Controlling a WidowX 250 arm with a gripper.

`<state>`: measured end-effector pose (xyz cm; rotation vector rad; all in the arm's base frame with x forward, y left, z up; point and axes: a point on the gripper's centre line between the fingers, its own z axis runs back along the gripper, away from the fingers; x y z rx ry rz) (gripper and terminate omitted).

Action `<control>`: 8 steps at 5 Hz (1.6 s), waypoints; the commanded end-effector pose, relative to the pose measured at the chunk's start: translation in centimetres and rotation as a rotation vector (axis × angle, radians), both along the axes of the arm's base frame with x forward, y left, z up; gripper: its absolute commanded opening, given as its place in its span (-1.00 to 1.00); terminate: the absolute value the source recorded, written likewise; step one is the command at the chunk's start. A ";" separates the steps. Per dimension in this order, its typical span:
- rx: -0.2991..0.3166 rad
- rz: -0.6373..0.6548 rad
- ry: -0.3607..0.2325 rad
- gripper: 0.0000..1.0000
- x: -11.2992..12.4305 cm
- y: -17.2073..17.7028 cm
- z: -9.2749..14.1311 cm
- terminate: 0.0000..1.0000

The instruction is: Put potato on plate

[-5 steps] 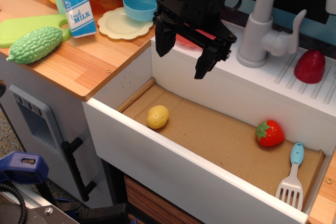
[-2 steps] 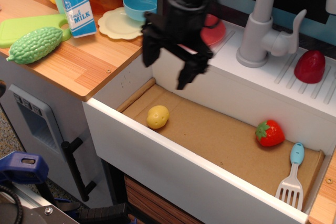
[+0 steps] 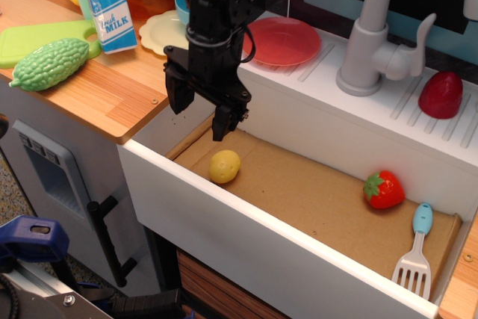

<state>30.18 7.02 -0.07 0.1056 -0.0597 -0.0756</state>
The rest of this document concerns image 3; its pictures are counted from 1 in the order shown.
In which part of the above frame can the yellow toy potato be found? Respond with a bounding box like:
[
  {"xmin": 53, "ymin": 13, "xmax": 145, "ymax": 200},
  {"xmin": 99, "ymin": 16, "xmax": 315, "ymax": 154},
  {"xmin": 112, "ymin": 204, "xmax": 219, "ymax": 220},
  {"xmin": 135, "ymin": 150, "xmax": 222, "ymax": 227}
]
[{"xmin": 208, "ymin": 149, "xmax": 241, "ymax": 184}]

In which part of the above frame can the blue clamp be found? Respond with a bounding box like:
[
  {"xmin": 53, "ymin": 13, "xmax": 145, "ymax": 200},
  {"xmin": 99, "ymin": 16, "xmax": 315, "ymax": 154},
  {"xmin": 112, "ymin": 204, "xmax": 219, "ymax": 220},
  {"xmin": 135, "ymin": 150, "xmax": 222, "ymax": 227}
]
[{"xmin": 1, "ymin": 215, "xmax": 69, "ymax": 265}]

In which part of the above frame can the green cutting board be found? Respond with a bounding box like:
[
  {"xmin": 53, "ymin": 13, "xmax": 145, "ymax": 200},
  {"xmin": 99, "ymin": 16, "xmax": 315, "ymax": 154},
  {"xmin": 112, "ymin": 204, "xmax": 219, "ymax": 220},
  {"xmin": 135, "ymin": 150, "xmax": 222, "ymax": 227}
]
[{"xmin": 1, "ymin": 20, "xmax": 102, "ymax": 69}]

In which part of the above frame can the red toy strawberry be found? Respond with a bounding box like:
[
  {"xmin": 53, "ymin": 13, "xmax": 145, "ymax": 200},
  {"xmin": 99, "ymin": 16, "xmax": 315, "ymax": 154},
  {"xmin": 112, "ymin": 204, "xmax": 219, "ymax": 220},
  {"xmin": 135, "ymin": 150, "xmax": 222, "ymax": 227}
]
[{"xmin": 363, "ymin": 170, "xmax": 406, "ymax": 209}]

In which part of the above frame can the green bitter melon toy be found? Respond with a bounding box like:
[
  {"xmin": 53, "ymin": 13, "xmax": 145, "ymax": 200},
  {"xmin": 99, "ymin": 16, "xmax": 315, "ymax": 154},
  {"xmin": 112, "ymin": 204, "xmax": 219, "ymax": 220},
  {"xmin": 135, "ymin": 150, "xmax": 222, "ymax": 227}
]
[{"xmin": 9, "ymin": 38, "xmax": 89, "ymax": 92}]

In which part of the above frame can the white toy sink basin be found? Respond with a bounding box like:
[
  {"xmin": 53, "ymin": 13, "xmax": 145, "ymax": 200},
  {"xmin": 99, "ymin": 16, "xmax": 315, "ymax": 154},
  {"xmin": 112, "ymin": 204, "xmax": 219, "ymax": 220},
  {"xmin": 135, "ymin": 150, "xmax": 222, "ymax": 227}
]
[{"xmin": 118, "ymin": 32, "xmax": 477, "ymax": 318}]

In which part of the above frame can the black cabinet door handle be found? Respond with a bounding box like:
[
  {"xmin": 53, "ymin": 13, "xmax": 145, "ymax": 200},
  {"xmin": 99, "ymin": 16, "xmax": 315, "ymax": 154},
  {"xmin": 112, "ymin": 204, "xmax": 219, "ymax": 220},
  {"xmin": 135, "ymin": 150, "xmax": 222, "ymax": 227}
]
[{"xmin": 87, "ymin": 196, "xmax": 137, "ymax": 288}]

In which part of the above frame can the brown cardboard liner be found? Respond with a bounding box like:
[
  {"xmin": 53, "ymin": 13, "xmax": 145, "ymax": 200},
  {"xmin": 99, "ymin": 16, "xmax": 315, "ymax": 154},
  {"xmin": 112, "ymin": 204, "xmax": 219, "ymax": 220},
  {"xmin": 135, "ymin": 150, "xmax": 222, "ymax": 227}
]
[{"xmin": 165, "ymin": 117, "xmax": 463, "ymax": 300}]

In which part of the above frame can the pale yellow scalloped plate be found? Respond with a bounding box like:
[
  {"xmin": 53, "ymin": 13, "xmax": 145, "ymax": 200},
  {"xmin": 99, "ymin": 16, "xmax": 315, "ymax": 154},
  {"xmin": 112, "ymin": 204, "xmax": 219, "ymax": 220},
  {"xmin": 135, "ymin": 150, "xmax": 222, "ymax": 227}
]
[{"xmin": 139, "ymin": 10, "xmax": 189, "ymax": 56}]

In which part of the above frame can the blue plastic bowl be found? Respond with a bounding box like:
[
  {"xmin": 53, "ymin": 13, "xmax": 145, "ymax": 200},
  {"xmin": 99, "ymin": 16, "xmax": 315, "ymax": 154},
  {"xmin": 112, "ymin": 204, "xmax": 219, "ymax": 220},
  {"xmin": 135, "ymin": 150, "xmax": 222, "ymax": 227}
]
[{"xmin": 175, "ymin": 0, "xmax": 190, "ymax": 25}]

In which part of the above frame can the blue white milk carton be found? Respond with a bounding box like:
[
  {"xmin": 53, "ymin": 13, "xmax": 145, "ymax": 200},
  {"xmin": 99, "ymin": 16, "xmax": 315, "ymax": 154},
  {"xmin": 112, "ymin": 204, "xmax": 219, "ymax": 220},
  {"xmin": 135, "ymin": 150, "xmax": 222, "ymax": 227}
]
[{"xmin": 88, "ymin": 0, "xmax": 137, "ymax": 55}]

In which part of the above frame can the grey toy faucet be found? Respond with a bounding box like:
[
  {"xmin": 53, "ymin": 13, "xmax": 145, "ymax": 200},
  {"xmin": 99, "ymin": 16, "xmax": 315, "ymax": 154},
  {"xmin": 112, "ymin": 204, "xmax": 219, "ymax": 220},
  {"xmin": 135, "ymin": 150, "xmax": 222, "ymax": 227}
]
[{"xmin": 336, "ymin": 0, "xmax": 437, "ymax": 96}]

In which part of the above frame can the white spatula blue handle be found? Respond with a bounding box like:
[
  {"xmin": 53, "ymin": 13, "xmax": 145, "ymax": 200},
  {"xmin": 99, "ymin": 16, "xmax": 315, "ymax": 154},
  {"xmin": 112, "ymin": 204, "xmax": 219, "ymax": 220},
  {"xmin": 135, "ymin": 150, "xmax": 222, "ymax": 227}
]
[{"xmin": 391, "ymin": 202, "xmax": 433, "ymax": 300}]

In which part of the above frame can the red plastic plate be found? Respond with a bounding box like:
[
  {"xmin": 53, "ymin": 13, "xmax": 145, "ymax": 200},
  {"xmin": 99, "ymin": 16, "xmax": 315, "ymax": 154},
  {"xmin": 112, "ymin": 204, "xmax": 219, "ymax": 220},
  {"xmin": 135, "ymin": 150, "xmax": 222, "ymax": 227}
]
[{"xmin": 243, "ymin": 17, "xmax": 322, "ymax": 66}]

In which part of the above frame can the dark red toy pepper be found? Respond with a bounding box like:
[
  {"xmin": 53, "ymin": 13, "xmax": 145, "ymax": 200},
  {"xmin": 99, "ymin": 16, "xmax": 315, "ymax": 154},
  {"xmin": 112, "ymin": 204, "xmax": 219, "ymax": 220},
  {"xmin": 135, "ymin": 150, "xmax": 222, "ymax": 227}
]
[{"xmin": 418, "ymin": 72, "xmax": 463, "ymax": 120}]

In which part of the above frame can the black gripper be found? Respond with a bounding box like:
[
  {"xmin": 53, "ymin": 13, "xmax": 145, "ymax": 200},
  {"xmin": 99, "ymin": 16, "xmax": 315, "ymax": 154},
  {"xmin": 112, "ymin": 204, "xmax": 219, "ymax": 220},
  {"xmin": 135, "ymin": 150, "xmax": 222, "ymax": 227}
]
[{"xmin": 164, "ymin": 0, "xmax": 251, "ymax": 142}]

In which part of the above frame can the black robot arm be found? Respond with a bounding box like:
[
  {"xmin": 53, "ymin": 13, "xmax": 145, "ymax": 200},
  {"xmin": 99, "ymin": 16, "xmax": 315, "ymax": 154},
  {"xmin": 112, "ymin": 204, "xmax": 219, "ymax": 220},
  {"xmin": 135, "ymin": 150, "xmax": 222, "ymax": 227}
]
[{"xmin": 164, "ymin": 0, "xmax": 265, "ymax": 141}]

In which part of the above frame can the grey dishwasher panel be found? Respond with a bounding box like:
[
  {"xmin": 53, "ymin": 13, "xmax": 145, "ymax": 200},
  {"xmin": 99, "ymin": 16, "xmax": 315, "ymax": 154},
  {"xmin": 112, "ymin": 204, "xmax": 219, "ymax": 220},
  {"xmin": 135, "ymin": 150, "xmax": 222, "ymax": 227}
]
[{"xmin": 13, "ymin": 120, "xmax": 93, "ymax": 229}]

